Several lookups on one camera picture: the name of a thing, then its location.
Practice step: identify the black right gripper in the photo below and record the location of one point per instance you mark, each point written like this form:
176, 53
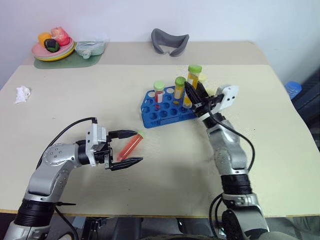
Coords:
208, 105

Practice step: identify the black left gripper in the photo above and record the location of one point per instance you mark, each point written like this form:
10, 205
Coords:
108, 157

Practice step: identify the yellow test tube green cap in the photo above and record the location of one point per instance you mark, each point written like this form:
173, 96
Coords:
179, 88
194, 73

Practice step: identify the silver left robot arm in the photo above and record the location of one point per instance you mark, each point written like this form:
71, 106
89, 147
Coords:
53, 156

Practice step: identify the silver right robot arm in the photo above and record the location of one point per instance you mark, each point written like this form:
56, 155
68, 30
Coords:
227, 141

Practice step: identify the red test tube green cap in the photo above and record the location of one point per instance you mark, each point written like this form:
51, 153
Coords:
159, 93
130, 147

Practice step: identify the pale yellow capped test tube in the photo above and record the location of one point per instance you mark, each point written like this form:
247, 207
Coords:
203, 78
211, 92

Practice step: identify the blue test tube rack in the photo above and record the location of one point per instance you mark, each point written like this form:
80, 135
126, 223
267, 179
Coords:
160, 117

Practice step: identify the grey curved foam pad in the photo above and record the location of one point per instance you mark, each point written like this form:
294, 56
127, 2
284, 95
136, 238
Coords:
170, 41

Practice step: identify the blue water bottle cap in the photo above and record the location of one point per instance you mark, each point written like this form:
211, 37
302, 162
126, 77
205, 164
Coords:
293, 88

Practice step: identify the green table mat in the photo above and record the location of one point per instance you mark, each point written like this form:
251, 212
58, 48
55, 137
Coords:
75, 62

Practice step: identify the pale green plastic pouch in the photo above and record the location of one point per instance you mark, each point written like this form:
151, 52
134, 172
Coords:
91, 48

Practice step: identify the black object beside table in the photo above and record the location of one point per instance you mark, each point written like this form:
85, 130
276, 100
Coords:
308, 100

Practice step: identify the stack of coloured plates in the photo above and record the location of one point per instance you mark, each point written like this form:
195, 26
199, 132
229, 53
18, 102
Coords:
58, 58

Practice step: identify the light green plate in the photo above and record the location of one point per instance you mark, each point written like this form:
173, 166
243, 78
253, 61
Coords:
65, 53

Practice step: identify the white crumpled tissue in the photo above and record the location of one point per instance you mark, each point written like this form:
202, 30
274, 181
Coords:
22, 95

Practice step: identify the dark green black ball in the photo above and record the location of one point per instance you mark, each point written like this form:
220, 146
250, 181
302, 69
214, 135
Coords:
51, 45

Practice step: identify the red toy fruit in net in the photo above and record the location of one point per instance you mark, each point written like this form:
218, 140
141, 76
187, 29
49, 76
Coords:
60, 36

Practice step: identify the pink plate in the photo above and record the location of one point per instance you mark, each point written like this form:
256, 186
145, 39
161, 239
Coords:
40, 50

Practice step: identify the orange toy fruit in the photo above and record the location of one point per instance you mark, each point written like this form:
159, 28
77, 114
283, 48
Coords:
43, 37

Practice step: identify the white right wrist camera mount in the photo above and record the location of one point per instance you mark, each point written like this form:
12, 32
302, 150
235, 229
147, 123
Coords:
228, 96

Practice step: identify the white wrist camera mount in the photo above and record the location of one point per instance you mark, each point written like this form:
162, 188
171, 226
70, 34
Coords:
96, 136
228, 96

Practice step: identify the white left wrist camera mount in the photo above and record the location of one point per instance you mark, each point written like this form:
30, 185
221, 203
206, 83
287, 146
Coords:
96, 136

